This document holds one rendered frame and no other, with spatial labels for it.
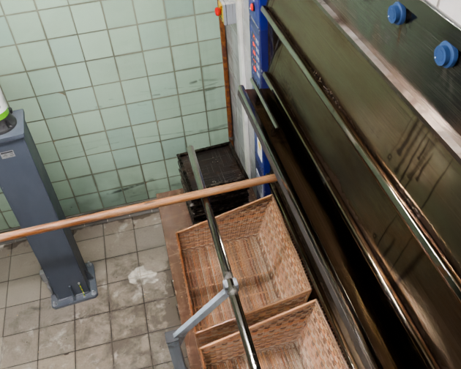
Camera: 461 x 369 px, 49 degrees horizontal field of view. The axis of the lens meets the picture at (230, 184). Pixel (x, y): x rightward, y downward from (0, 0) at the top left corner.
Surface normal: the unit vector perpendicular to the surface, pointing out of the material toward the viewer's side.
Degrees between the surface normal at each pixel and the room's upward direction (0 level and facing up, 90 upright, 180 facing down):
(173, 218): 0
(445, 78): 90
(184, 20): 90
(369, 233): 70
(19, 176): 90
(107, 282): 0
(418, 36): 90
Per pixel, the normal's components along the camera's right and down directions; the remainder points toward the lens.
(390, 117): -0.93, -0.05
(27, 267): -0.07, -0.73
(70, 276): 0.30, 0.63
